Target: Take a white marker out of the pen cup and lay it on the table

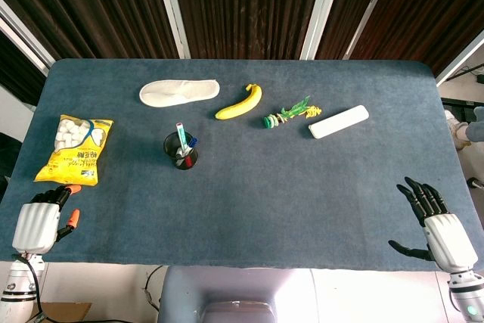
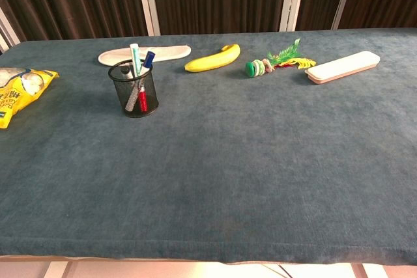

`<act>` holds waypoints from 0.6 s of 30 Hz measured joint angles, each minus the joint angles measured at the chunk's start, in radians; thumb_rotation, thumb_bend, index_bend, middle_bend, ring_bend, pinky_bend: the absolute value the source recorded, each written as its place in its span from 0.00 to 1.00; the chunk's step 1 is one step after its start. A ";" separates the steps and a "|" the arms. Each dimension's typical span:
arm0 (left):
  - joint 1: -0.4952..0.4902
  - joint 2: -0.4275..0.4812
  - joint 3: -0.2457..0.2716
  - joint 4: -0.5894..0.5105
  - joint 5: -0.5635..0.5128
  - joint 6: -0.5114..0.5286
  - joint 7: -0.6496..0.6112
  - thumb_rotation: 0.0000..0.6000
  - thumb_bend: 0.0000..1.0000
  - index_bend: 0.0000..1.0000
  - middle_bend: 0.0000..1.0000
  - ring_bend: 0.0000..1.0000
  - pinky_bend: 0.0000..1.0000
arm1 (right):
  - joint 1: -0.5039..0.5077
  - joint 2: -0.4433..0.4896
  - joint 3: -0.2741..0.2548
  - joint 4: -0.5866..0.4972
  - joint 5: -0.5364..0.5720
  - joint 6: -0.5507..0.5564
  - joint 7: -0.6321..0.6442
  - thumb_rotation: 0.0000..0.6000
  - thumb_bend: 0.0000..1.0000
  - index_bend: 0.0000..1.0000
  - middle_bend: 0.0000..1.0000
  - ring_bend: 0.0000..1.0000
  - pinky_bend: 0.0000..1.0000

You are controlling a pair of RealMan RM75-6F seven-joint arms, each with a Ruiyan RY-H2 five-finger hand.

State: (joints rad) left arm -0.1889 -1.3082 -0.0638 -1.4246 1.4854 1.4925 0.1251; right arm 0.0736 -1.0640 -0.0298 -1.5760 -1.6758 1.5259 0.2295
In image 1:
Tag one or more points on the dark brown curtain panel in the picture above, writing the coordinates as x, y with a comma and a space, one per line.
94, 9
348, 9
427, 9
246, 9

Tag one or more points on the white partition post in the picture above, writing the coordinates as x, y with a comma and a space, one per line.
26, 43
459, 60
368, 9
317, 9
172, 9

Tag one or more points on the yellow banana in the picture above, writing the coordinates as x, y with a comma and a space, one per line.
242, 105

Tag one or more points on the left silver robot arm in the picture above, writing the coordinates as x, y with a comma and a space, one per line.
17, 285

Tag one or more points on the white oblong pencil case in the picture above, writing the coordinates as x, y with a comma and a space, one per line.
338, 122

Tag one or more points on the red cap green label marker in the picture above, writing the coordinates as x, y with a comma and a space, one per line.
181, 137

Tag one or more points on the yellow marshmallow snack bag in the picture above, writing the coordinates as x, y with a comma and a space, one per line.
72, 149

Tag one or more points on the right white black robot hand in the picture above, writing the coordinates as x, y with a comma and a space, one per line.
448, 240

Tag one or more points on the blue table cloth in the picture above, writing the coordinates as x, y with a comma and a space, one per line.
264, 194

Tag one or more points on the white person shoe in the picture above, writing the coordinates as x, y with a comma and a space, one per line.
455, 126

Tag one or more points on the brown cardboard box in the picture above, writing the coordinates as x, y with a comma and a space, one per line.
64, 313

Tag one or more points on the grey robot torso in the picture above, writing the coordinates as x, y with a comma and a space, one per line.
234, 292

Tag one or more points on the black cap whiteboard marker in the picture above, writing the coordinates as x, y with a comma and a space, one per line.
178, 154

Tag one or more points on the black mesh pen holder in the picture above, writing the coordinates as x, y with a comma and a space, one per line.
170, 147

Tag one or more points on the blue cap whiteboard marker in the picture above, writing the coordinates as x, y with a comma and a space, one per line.
193, 142

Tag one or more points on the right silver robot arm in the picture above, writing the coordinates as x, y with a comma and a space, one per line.
467, 296

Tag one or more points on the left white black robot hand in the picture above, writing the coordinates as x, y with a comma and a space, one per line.
36, 226

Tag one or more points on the grey blue trouser leg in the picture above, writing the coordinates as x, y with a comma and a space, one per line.
476, 124

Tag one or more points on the white disposable slipper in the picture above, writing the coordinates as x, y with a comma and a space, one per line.
177, 92

